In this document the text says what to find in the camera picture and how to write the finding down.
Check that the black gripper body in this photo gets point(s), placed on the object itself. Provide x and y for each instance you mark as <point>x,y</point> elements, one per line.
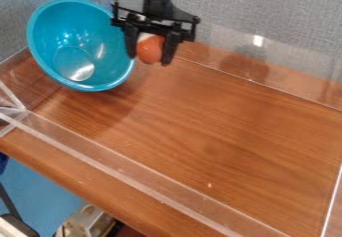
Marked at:
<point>158,17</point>

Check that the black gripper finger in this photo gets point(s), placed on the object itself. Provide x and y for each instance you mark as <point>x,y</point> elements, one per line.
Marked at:
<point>131,33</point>
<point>171,42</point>

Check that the brown and white toy mushroom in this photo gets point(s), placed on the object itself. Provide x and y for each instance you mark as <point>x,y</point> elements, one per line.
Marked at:
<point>150,48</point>

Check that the blue plastic bowl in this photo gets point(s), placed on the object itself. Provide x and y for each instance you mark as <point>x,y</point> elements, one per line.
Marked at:
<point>79,49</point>

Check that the clear acrylic barrier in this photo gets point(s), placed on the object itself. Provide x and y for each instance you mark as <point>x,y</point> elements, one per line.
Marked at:
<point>217,147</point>

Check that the grey box under table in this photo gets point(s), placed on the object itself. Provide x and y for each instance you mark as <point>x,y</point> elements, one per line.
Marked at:
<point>89,222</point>

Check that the black and white chair part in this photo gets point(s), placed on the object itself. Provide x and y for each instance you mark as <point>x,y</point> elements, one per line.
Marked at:
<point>12,226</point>

